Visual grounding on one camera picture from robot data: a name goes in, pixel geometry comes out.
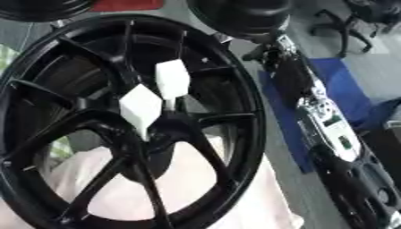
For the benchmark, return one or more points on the black round wheel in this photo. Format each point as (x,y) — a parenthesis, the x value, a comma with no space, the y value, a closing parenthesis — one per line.
(41,9)
(245,16)

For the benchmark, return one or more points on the black spoked wheel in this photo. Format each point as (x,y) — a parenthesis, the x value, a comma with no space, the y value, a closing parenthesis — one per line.
(237,98)

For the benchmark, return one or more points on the red object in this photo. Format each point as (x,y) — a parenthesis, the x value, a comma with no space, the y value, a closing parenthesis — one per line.
(128,5)

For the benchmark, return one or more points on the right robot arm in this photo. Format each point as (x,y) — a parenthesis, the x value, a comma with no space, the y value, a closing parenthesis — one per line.
(348,176)

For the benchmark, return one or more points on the white pin with flat head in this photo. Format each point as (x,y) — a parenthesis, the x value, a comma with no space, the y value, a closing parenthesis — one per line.
(172,78)

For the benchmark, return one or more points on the white pin with diamond head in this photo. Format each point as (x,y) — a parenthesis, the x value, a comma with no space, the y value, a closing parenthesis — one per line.
(140,107)

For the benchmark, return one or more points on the black office chair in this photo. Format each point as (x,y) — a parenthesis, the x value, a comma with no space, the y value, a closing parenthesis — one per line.
(348,28)

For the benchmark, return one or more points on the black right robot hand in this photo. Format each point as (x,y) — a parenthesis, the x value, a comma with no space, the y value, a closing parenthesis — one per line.
(291,78)

